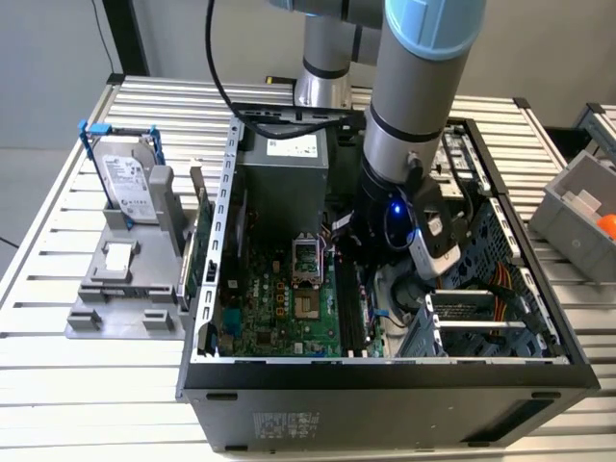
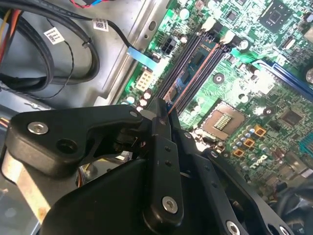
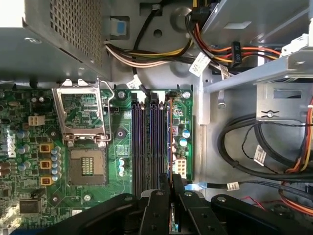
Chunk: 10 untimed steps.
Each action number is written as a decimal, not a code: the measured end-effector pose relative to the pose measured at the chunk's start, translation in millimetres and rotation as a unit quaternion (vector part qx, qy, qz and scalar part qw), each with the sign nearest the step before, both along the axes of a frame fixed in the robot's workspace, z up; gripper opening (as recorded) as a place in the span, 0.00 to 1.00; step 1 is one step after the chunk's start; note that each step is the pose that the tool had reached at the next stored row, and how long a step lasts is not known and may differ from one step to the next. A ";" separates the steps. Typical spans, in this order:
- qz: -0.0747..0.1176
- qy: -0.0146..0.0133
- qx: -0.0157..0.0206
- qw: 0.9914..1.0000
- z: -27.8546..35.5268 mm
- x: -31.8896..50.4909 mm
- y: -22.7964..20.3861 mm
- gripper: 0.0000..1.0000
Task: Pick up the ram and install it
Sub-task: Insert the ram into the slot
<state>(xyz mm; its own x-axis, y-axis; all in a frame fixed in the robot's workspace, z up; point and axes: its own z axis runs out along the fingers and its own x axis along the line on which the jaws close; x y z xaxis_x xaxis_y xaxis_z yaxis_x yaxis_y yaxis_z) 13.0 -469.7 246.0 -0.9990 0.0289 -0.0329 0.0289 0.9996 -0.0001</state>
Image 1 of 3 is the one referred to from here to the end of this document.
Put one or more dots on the black case fan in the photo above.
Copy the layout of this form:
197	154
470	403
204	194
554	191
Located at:
238	240

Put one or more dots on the silver CPU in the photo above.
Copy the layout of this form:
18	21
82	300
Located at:
117	259

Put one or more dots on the grey metal disk bay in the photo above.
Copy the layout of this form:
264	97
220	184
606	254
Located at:
462	313

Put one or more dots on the black PC case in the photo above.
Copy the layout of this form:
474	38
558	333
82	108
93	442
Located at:
385	404

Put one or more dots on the black frame post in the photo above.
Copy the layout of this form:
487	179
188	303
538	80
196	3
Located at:
127	38

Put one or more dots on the green motherboard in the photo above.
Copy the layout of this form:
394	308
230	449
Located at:
269	308

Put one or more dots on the grey plastic bin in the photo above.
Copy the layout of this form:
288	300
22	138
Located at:
572	240

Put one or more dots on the grey power supply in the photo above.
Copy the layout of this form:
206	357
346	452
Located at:
284	192

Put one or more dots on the grey parts rack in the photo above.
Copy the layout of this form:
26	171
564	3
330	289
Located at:
144	260

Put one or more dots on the CPU socket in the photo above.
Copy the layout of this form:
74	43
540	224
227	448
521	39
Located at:
308	304

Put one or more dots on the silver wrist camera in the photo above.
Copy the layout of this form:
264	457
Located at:
435	240

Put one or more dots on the white block in bin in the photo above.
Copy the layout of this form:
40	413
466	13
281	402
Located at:
582	202

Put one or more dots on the orange ball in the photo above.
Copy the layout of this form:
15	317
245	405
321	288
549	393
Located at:
606	227

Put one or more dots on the hard disk in blue carrier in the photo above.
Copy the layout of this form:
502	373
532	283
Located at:
122	178

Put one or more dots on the dark RAM stick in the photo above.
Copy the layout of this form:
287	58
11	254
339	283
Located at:
125	290
362	308

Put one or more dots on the green graphics card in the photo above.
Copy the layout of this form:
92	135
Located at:
204	226

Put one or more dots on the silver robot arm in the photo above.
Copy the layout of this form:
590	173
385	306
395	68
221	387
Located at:
414	96

